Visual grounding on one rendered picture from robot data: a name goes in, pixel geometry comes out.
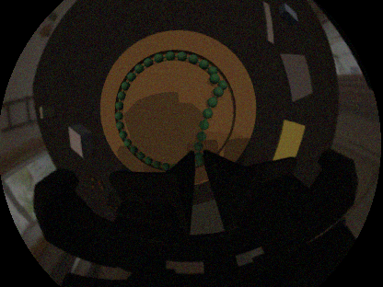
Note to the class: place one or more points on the round brown bead board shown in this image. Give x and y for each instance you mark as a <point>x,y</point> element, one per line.
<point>164,104</point>

